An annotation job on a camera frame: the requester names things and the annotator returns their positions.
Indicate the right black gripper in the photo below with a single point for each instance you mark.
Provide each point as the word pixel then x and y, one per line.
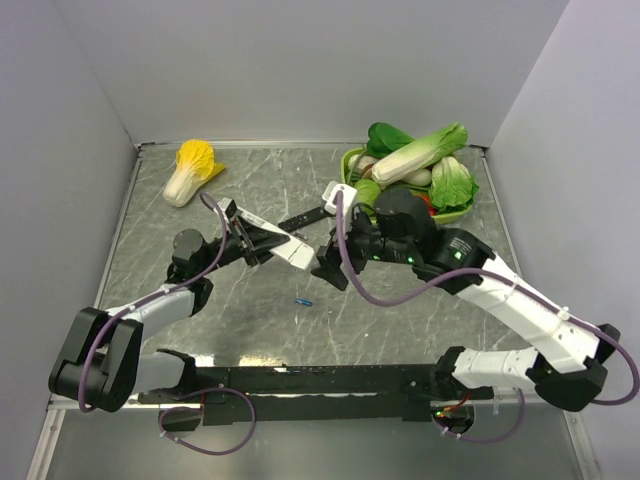
pixel 330 258

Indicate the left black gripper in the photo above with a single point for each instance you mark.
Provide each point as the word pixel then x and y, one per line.
pixel 258 241

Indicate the white grey-faced remote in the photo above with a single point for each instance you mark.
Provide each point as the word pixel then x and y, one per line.
pixel 299 254

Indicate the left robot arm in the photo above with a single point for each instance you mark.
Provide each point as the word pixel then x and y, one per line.
pixel 100 364

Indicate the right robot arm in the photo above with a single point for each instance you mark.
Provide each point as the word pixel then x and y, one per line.
pixel 564 362

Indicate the white air conditioner remote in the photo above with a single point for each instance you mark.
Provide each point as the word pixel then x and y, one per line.
pixel 252 218

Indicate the black slim remote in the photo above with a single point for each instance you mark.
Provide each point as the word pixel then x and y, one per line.
pixel 303 220

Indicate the round green cabbage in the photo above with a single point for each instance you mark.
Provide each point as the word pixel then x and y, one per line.
pixel 367 191

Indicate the brown mushroom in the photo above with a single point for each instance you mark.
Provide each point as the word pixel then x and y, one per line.
pixel 367 172

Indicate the yellow napa cabbage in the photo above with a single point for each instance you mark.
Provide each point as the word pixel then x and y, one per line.
pixel 195 165

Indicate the white garlic bulb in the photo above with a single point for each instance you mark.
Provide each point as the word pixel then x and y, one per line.
pixel 358 163

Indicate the orange carrot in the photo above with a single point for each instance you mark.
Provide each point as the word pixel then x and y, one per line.
pixel 426 199

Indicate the green plastic basket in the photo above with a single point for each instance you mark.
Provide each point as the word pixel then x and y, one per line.
pixel 441 217

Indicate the white radish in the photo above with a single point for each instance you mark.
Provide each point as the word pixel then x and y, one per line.
pixel 420 178

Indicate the dark green spinach leaf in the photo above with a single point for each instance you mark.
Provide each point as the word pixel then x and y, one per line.
pixel 384 139

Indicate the green bok choy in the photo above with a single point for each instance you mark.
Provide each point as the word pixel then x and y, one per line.
pixel 453 187

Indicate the long green napa cabbage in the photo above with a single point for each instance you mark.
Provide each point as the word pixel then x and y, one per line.
pixel 421 153

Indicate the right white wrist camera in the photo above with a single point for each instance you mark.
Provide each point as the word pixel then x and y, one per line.
pixel 339 197

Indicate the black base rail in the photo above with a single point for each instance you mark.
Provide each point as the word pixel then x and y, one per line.
pixel 305 393

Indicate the aluminium frame rail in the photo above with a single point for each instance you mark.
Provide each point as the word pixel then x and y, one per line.
pixel 57 402

